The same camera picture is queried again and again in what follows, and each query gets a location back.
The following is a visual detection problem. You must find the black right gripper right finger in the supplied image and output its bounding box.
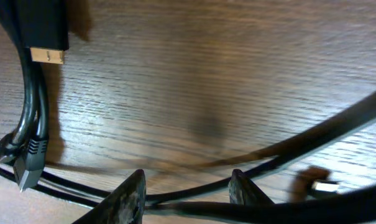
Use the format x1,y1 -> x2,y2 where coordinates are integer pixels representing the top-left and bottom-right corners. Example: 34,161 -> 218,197
228,169 -> 275,205

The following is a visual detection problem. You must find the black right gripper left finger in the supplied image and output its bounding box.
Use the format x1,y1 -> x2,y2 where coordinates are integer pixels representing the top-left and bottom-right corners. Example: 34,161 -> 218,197
73,169 -> 146,224

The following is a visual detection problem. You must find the black USB cable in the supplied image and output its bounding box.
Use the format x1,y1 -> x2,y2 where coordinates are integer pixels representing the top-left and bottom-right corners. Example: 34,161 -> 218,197
0,0 -> 70,192
0,83 -> 376,224

